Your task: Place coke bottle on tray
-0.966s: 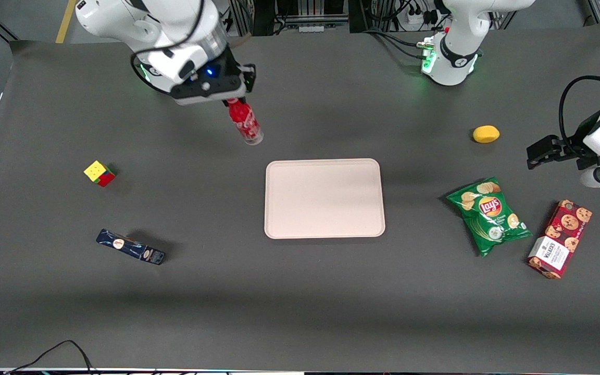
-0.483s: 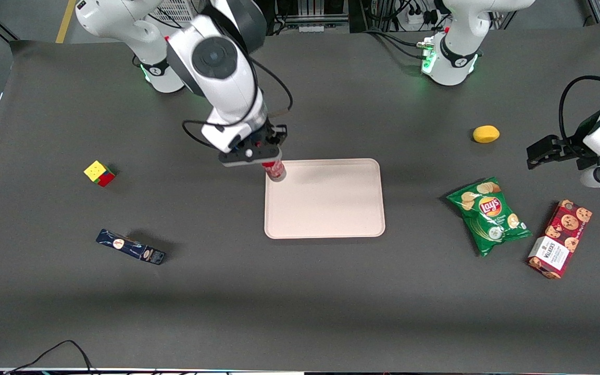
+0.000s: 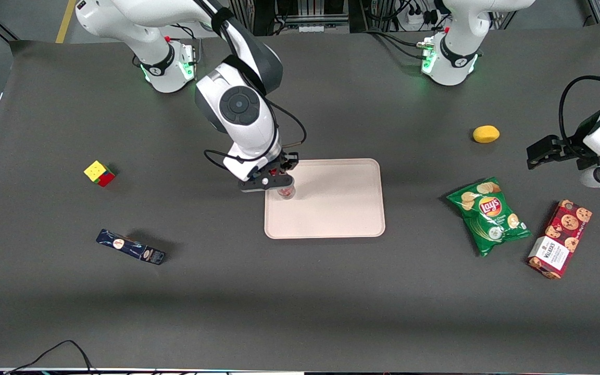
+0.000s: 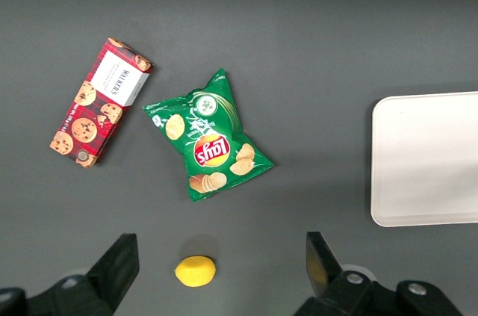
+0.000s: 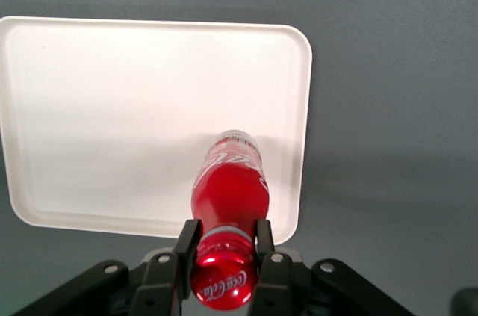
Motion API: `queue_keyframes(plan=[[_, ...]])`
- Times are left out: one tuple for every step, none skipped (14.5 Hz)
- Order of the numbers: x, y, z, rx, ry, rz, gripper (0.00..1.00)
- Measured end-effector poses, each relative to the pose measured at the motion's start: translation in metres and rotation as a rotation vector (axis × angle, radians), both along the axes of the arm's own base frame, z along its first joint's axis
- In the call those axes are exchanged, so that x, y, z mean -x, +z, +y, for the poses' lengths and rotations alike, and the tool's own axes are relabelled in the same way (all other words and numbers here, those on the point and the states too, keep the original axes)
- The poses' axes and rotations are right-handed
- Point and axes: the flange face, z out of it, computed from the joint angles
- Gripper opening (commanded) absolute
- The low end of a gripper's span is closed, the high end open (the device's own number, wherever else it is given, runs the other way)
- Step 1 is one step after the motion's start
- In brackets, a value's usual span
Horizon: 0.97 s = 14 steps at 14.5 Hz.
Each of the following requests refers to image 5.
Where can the red Coca-Cola bottle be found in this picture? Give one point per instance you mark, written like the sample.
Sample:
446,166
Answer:
229,196

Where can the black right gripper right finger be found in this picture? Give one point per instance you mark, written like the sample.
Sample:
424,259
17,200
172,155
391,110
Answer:
276,286

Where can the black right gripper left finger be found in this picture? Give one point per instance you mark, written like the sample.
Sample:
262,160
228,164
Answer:
160,282

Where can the white plastic tray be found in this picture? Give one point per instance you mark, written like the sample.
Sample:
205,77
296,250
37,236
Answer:
112,125

